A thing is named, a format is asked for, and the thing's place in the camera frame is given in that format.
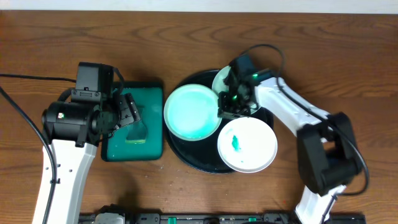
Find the white plate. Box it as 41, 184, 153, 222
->
217, 117, 278, 174

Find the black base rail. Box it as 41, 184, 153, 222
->
77, 204, 366, 224

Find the green scrubbing sponge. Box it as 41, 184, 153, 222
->
126, 106, 147, 144

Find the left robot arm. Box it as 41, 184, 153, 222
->
33, 88, 140, 223

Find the rectangular black water tray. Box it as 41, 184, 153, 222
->
101, 82, 164, 162

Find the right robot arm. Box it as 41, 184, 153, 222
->
212, 66, 369, 223

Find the round black tray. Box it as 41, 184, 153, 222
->
165, 70, 273, 174

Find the mint green plate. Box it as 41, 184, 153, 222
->
164, 84, 222, 141
211, 64, 261, 116

